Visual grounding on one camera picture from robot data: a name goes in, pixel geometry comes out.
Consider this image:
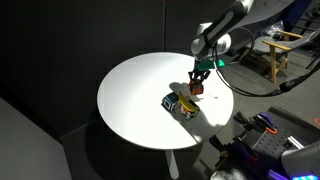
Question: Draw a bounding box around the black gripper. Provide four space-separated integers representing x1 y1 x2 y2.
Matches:
187 67 212 89

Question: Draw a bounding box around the orange plushy number cube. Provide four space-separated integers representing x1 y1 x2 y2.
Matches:
188 79 205 97

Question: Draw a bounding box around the white robot base blue light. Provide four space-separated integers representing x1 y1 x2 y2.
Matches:
280 139 320 180

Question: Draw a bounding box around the blue topped patterned cube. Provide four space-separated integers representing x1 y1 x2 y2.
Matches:
161 92 181 113

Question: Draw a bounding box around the yellow banana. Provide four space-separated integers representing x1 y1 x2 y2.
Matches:
177 90 201 113

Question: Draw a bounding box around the black bar clamp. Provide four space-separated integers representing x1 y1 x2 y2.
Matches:
232 111 265 135

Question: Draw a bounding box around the purple clamp orange tip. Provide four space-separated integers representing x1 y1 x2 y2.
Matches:
257 111 279 136

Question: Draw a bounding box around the white table base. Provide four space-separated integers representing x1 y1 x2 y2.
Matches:
164 149 180 180

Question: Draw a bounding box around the wooden folding chair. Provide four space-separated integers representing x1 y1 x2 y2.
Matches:
253 29 320 85

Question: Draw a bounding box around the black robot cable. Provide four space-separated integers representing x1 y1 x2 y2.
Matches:
212 25 320 98

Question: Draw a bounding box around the silver aluminium rail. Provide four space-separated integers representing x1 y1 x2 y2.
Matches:
285 134 306 150

